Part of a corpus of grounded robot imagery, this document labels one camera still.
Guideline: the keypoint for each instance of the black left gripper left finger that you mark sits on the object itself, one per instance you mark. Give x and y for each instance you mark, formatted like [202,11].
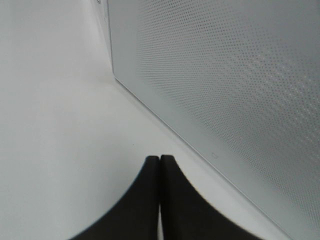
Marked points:
[135,216]

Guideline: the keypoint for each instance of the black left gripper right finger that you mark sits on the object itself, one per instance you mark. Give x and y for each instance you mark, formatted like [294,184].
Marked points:
[185,214]

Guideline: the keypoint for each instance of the white microwave door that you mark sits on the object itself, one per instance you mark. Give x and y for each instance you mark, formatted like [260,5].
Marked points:
[239,81]

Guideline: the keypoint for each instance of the white microwave oven body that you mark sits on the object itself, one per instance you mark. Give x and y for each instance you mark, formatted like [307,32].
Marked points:
[102,15]

